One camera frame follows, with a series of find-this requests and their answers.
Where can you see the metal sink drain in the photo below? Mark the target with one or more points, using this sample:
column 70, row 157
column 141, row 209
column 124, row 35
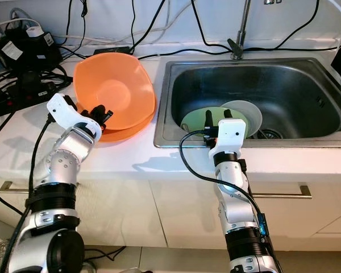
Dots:
column 270, row 134

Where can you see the orange plastic bowl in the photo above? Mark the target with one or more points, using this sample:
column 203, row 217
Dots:
column 113, row 88

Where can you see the metal kitchen faucet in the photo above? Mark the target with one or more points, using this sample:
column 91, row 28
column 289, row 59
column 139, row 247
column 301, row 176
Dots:
column 241, row 25

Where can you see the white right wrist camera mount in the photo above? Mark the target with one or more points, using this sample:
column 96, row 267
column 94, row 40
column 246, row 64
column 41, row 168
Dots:
column 230, row 133

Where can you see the small grey plate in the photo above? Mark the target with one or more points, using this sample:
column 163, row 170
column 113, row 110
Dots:
column 247, row 111

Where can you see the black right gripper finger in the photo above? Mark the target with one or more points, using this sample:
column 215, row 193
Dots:
column 207, row 120
column 228, row 115

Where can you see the green plate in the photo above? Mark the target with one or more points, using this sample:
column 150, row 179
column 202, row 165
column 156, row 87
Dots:
column 196, row 120

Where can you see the stainless steel sink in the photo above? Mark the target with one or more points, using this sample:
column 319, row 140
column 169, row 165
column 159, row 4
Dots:
column 307, row 85

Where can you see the black power strip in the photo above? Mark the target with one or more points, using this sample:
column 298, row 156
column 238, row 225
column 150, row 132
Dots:
column 17, row 102

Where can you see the black charger with white labels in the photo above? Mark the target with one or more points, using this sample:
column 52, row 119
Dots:
column 31, row 51

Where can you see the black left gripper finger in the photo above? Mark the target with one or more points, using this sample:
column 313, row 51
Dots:
column 108, row 117
column 99, row 111

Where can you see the orange plastic plate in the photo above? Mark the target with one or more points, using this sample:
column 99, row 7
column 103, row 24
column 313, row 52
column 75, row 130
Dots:
column 131, row 133

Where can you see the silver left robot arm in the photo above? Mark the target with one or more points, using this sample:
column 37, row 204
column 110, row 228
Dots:
column 62, row 165

